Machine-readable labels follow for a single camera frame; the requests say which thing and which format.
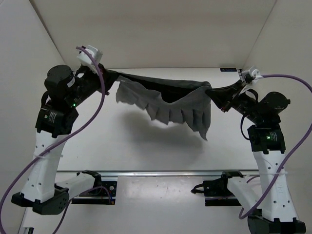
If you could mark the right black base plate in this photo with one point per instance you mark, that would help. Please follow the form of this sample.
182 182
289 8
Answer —
217 194

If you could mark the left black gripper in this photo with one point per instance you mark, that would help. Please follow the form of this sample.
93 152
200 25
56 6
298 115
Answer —
100 76

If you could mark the right blue corner label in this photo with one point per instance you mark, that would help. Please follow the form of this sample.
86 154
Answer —
228 69

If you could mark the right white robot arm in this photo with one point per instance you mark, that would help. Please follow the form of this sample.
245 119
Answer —
272 212

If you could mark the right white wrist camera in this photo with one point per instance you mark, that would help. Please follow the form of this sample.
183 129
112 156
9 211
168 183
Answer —
250 75

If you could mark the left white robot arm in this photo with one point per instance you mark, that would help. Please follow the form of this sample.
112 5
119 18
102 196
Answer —
53 129

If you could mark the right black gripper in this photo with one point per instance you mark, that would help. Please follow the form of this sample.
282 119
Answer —
223 96

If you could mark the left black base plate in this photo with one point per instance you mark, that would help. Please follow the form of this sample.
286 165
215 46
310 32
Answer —
104 196

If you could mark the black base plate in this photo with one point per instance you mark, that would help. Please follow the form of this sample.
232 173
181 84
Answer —
104 196
217 194

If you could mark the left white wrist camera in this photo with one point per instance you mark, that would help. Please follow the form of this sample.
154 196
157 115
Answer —
88 55

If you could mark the aluminium front rail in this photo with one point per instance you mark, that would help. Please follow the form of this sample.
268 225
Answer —
157 173

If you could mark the grey pleated skirt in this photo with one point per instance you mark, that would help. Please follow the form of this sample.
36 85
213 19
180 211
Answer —
166 100

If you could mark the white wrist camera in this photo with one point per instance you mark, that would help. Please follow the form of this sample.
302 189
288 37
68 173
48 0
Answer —
88 55
250 75

